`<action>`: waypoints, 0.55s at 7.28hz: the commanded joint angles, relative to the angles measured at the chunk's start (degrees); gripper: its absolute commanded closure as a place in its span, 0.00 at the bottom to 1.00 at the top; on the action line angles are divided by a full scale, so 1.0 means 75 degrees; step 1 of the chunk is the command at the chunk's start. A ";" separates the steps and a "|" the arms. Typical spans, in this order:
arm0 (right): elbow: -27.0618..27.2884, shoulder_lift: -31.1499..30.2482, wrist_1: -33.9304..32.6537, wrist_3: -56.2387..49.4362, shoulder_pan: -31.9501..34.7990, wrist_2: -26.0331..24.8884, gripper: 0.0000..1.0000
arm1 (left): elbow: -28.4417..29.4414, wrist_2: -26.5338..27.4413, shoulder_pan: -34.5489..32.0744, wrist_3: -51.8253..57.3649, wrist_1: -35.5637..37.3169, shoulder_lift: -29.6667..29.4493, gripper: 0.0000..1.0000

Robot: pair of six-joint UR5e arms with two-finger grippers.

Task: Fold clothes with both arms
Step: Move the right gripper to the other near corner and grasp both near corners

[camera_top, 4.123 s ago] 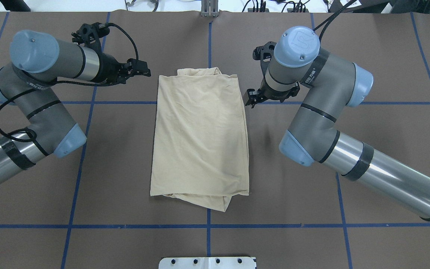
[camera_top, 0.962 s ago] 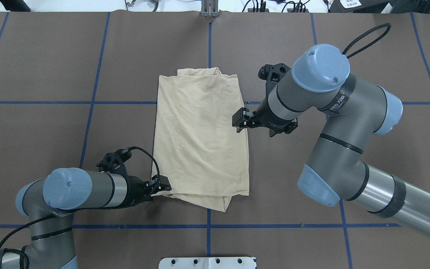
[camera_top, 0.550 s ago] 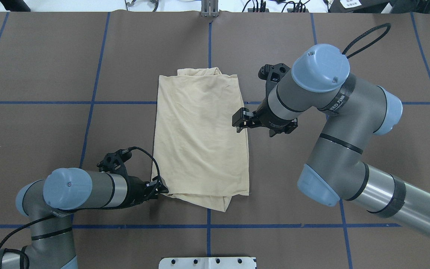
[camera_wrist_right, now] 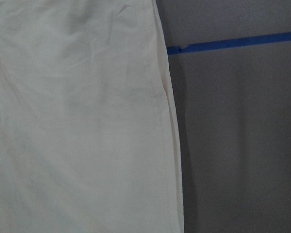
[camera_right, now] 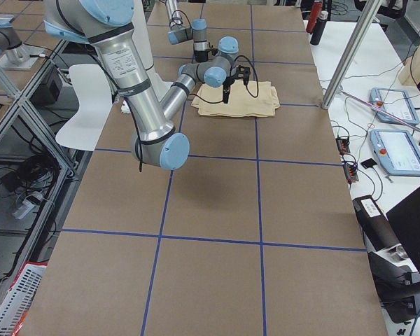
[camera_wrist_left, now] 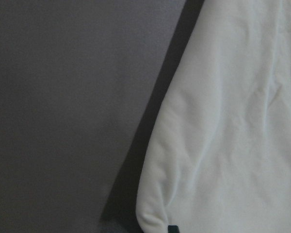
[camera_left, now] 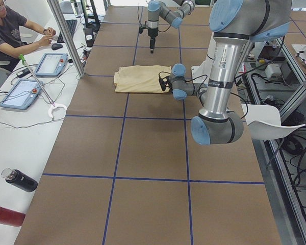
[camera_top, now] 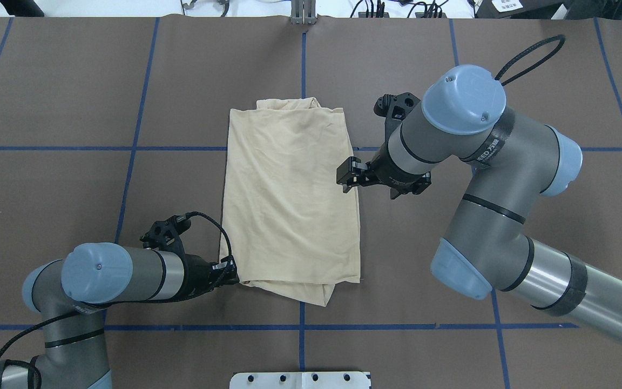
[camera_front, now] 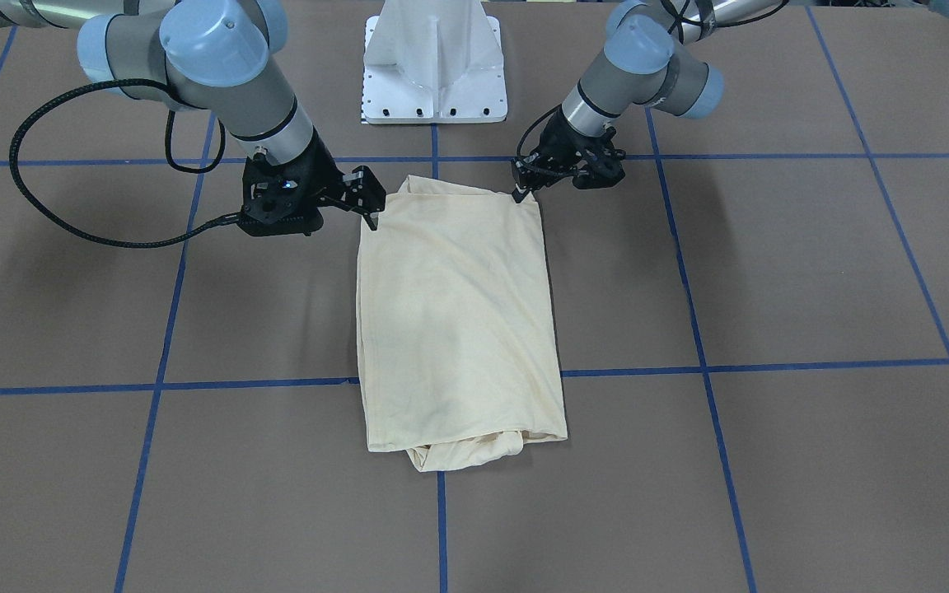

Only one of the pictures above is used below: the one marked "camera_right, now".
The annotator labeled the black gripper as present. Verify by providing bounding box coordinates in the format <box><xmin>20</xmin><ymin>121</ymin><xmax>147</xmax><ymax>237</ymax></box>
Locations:
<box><xmin>194</xmin><ymin>41</ymin><xmax>217</xmax><ymax>62</ymax></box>
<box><xmin>223</xmin><ymin>65</ymin><xmax>251</xmax><ymax>103</ymax></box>

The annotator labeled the cream long-sleeve printed shirt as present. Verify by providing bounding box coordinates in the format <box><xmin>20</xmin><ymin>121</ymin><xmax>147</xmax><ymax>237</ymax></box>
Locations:
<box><xmin>191</xmin><ymin>80</ymin><xmax>280</xmax><ymax>118</ymax></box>

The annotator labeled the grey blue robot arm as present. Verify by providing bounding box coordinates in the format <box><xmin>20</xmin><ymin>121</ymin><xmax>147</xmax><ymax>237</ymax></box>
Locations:
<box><xmin>164</xmin><ymin>0</ymin><xmax>218</xmax><ymax>63</ymax></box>
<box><xmin>44</xmin><ymin>0</ymin><xmax>241</xmax><ymax>170</ymax></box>

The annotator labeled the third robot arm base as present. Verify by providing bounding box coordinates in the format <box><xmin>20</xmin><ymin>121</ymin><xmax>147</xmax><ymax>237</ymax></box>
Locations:
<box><xmin>0</xmin><ymin>22</ymin><xmax>46</xmax><ymax>71</ymax></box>

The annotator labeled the black water bottle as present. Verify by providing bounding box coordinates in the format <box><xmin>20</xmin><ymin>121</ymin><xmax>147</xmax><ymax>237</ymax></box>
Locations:
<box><xmin>310</xmin><ymin>10</ymin><xmax>328</xmax><ymax>46</ymax></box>

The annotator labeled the white plastic chair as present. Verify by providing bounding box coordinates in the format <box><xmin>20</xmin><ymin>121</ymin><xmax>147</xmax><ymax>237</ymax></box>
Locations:
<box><xmin>55</xmin><ymin>64</ymin><xmax>113</xmax><ymax>151</ymax></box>

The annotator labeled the red cylinder bottle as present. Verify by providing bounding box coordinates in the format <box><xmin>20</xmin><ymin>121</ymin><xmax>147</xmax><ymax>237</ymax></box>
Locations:
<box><xmin>306</xmin><ymin>0</ymin><xmax>323</xmax><ymax>34</ymax></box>

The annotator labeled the far blue teach pendant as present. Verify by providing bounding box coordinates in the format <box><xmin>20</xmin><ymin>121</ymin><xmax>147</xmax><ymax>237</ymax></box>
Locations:
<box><xmin>369</xmin><ymin>87</ymin><xmax>420</xmax><ymax>125</ymax></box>

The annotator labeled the blue teach pendant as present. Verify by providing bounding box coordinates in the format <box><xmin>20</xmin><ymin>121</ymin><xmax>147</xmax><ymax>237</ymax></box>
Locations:
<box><xmin>369</xmin><ymin>129</ymin><xmax>420</xmax><ymax>176</ymax></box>
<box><xmin>369</xmin><ymin>87</ymin><xmax>420</xmax><ymax>125</ymax></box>

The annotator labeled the near blue teach pendant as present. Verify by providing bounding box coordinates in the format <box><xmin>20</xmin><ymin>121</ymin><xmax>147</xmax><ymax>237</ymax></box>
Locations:
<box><xmin>369</xmin><ymin>129</ymin><xmax>420</xmax><ymax>176</ymax></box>

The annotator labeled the reach grabber stick tool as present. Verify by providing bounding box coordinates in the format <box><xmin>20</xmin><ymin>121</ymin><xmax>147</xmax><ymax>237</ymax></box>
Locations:
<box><xmin>340</xmin><ymin>87</ymin><xmax>420</xmax><ymax>133</ymax></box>

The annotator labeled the black power adapter box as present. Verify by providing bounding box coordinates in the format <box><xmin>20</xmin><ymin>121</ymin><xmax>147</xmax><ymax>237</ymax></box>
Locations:
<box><xmin>352</xmin><ymin>195</ymin><xmax>400</xmax><ymax>251</ymax></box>

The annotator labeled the black monitor screen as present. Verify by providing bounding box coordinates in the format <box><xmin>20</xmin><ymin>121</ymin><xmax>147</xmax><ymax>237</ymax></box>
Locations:
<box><xmin>386</xmin><ymin>187</ymin><xmax>420</xmax><ymax>272</ymax></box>

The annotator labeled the white perforated plastic basket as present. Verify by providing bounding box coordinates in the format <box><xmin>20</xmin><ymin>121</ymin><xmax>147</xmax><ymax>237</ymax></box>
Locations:
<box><xmin>0</xmin><ymin>262</ymin><xmax>48</xmax><ymax>335</ymax></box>

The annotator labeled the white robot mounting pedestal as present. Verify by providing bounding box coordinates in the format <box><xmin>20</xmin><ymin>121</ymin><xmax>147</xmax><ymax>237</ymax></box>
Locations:
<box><xmin>132</xmin><ymin>0</ymin><xmax>172</xmax><ymax>100</ymax></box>

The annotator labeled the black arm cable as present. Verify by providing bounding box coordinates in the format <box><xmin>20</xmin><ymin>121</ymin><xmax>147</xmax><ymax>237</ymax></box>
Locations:
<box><xmin>136</xmin><ymin>55</ymin><xmax>260</xmax><ymax>173</ymax></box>

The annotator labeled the aluminium frame post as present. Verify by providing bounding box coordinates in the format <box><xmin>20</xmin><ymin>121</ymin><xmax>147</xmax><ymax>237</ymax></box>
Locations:
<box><xmin>321</xmin><ymin>0</ymin><xmax>381</xmax><ymax>109</ymax></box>

